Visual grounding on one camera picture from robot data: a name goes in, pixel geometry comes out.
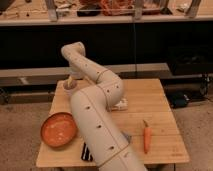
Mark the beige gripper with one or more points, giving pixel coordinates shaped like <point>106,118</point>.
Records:
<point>75,72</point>

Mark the white ceramic cup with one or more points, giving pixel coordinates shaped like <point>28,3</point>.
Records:
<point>70,87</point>

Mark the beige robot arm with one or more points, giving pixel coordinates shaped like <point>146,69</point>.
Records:
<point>89,107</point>

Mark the orange bowl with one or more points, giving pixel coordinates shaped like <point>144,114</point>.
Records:
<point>58,129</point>

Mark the long wooden bench shelf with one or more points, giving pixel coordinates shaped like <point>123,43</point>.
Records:
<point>42,76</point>

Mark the black striped object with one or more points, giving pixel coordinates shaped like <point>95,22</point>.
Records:
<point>86,155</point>

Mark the orange carrot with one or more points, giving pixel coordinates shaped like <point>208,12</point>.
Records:
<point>147,137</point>

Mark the black device on floor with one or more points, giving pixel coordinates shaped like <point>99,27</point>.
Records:
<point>179,100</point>

